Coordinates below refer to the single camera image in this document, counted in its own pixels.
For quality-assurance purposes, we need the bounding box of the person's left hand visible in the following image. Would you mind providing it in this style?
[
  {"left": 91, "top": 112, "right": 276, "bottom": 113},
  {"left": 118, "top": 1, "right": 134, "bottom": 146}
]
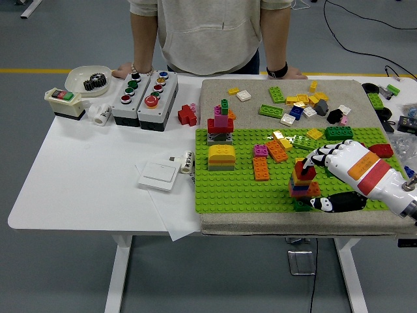
[{"left": 268, "top": 66, "right": 309, "bottom": 81}]

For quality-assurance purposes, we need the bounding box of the person's right hand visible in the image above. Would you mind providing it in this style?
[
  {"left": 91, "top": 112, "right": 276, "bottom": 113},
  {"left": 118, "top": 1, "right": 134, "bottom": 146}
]
[{"left": 111, "top": 62, "right": 136, "bottom": 78}]

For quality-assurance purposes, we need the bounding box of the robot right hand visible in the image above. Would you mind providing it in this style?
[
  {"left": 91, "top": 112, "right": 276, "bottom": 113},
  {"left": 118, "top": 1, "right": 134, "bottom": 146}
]
[{"left": 300, "top": 139, "right": 417, "bottom": 216}]

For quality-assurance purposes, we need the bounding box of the dark green long brick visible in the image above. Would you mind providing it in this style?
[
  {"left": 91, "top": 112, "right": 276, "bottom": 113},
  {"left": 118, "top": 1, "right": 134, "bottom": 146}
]
[{"left": 324, "top": 126, "right": 354, "bottom": 142}]

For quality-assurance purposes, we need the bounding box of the red square brick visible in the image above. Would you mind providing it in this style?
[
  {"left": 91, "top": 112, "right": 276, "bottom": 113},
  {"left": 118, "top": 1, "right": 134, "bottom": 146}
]
[{"left": 293, "top": 159, "right": 317, "bottom": 182}]

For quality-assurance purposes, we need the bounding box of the lime long brick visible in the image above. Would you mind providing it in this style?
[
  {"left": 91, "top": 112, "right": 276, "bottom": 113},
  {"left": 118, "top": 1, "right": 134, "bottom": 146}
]
[
  {"left": 292, "top": 134, "right": 322, "bottom": 152},
  {"left": 268, "top": 86, "right": 287, "bottom": 104}
]

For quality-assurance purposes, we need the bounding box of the red rounded brick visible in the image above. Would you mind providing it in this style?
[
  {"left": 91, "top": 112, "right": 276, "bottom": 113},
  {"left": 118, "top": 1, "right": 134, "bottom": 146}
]
[{"left": 367, "top": 143, "right": 395, "bottom": 160}]

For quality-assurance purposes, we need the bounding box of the grey brick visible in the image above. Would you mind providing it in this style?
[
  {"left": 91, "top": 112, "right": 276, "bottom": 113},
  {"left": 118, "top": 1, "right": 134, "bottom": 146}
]
[{"left": 314, "top": 99, "right": 330, "bottom": 117}]

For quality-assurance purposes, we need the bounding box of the black brick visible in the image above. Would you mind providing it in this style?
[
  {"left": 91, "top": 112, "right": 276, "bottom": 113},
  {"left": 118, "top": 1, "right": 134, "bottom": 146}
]
[{"left": 326, "top": 110, "right": 345, "bottom": 125}]

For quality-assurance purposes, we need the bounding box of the brick tower with green base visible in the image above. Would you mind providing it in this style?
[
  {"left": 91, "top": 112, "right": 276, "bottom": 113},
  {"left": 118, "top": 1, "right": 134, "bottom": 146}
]
[{"left": 288, "top": 157, "right": 323, "bottom": 213}]

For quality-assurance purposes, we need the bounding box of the red brick cluster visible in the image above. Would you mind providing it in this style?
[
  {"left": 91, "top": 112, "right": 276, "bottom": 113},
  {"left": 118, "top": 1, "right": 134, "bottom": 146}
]
[{"left": 177, "top": 104, "right": 198, "bottom": 127}]

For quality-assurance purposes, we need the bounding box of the brick tower with grey base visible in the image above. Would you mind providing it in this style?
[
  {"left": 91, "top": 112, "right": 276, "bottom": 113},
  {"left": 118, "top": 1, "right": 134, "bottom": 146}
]
[{"left": 206, "top": 98, "right": 235, "bottom": 147}]

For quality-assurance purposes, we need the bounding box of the yellow domed brick stack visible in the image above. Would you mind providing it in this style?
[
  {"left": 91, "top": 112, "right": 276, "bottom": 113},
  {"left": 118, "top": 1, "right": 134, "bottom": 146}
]
[{"left": 207, "top": 144, "right": 237, "bottom": 172}]

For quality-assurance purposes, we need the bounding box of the green baseplate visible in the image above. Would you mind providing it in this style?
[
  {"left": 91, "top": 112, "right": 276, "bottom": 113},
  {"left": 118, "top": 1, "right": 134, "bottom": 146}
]
[{"left": 194, "top": 126, "right": 417, "bottom": 215}]

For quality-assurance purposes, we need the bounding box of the black wristwatch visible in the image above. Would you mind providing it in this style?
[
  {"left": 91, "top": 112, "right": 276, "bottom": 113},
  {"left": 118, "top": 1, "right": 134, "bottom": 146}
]
[{"left": 266, "top": 61, "right": 289, "bottom": 80}]

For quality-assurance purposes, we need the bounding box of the black metal gear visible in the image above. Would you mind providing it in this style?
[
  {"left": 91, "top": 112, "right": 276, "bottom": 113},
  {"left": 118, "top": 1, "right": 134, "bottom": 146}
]
[{"left": 83, "top": 72, "right": 108, "bottom": 92}]

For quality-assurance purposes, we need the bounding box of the grey four-button control box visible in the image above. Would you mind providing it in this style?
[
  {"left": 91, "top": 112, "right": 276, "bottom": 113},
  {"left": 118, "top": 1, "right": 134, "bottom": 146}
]
[{"left": 111, "top": 71, "right": 151, "bottom": 127}]

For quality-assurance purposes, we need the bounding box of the lime long plate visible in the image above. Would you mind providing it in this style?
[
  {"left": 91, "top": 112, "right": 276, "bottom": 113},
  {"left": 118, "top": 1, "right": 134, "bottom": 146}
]
[
  {"left": 259, "top": 104, "right": 284, "bottom": 119},
  {"left": 367, "top": 93, "right": 384, "bottom": 110}
]

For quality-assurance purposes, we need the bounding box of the clear plastic bag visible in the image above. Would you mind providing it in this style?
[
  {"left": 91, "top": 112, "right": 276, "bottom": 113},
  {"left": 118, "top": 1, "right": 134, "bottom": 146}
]
[{"left": 390, "top": 134, "right": 417, "bottom": 164}]

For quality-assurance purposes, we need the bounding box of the white bowl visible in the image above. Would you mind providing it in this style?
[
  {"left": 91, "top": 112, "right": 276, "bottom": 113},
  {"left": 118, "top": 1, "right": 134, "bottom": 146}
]
[{"left": 64, "top": 65, "right": 112, "bottom": 98}]

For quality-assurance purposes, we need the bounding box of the grey emergency-stop control box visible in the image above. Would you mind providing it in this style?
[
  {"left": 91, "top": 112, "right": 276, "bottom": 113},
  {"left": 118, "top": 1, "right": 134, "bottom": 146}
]
[{"left": 137, "top": 70, "right": 179, "bottom": 132}]

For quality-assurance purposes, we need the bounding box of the white pipe fitting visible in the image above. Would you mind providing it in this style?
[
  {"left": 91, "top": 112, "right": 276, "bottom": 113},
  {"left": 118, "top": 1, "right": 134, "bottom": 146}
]
[{"left": 87, "top": 103, "right": 113, "bottom": 127}]

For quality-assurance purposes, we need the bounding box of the black round part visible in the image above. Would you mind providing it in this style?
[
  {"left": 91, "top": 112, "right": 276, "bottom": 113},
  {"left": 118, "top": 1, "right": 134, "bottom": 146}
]
[{"left": 374, "top": 107, "right": 394, "bottom": 121}]

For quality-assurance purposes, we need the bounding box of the black box with yellow dots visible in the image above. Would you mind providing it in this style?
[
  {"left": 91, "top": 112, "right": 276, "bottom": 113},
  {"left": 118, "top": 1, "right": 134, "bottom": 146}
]
[{"left": 397, "top": 115, "right": 417, "bottom": 134}]

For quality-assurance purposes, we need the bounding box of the grey-brown foam mat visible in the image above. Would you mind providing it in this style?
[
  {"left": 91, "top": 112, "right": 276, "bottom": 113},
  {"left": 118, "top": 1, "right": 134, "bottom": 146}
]
[{"left": 199, "top": 78, "right": 417, "bottom": 237}]

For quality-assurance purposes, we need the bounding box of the person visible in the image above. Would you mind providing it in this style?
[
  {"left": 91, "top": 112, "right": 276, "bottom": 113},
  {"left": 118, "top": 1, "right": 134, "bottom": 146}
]
[{"left": 111, "top": 0, "right": 309, "bottom": 81}]

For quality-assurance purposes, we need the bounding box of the white table leg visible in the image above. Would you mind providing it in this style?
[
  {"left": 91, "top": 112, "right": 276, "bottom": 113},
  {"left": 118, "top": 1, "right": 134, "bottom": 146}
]
[
  {"left": 104, "top": 235, "right": 134, "bottom": 313},
  {"left": 334, "top": 237, "right": 369, "bottom": 313}
]

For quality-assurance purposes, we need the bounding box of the white labelled tube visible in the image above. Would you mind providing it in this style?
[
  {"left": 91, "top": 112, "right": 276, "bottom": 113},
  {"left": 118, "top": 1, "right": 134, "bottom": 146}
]
[{"left": 179, "top": 150, "right": 195, "bottom": 175}]

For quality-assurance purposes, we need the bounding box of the white furniture foot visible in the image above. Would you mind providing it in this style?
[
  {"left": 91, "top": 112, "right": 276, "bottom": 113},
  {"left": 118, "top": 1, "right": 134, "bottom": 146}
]
[{"left": 20, "top": 0, "right": 43, "bottom": 19}]

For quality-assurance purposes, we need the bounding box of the silver floor outlet box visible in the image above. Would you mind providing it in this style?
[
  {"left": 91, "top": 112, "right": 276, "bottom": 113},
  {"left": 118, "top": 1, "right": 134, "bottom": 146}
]
[{"left": 287, "top": 249, "right": 317, "bottom": 276}]

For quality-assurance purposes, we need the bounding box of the white paper sheet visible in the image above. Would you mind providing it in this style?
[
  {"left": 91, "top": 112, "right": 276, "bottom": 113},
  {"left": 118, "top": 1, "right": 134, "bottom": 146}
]
[{"left": 134, "top": 161, "right": 202, "bottom": 243}]

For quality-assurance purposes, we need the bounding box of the beaded bracelet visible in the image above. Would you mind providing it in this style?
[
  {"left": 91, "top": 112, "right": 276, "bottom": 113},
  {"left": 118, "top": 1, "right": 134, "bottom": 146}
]
[{"left": 131, "top": 61, "right": 154, "bottom": 76}]

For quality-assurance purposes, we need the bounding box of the long black floor cable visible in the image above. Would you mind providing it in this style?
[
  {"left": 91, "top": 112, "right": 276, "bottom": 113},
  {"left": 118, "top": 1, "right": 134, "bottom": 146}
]
[{"left": 323, "top": 0, "right": 417, "bottom": 81}]

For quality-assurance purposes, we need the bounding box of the white red-green switch box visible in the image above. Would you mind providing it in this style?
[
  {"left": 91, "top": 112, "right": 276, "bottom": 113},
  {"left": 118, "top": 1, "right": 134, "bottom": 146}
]
[{"left": 44, "top": 87, "right": 86, "bottom": 121}]

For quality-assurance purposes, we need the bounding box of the white wall switch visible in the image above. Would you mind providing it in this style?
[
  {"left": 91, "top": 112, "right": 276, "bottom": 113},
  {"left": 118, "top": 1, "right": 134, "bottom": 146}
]
[{"left": 136, "top": 161, "right": 179, "bottom": 193}]

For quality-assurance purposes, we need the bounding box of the black cable under table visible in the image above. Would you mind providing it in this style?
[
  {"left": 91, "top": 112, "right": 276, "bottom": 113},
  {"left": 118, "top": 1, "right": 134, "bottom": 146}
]
[{"left": 308, "top": 239, "right": 320, "bottom": 313}]

